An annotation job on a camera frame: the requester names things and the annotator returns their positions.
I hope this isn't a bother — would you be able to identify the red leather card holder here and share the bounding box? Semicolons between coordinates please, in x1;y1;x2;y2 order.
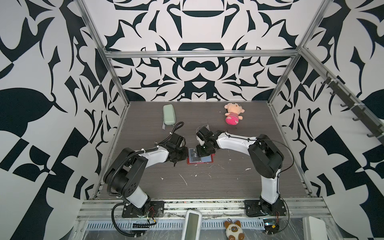
187;148;215;165

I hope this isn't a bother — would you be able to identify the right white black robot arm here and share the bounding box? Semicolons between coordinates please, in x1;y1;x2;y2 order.
196;127;284;207

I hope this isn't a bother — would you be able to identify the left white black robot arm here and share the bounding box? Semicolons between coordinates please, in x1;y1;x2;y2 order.
104;133;188;211

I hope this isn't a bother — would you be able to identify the green glasses case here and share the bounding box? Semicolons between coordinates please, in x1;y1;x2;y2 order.
163;104;176;126

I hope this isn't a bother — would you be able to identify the pink plush doll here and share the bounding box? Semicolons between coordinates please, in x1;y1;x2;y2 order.
225;103;245;126

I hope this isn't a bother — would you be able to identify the white tablet device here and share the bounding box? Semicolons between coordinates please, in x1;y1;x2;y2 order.
182;210;202;240

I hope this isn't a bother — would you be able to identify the brown white plush toy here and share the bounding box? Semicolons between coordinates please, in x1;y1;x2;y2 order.
224;220;245;240

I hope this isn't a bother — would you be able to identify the white box bottom right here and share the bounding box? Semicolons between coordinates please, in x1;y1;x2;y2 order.
303;217;328;240

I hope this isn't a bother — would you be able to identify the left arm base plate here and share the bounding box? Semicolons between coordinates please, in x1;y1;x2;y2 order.
122;201;165;218

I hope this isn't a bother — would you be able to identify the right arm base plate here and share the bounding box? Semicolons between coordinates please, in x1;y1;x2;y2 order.
244;199;287;218

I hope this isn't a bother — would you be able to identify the black cable left base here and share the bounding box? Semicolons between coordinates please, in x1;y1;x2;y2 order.
110;202;157;238

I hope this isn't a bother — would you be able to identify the aluminium frame rail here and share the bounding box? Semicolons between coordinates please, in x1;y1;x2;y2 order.
105;50;298;59

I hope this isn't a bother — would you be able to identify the wall hook rail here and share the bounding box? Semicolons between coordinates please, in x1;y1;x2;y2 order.
320;71;384;138

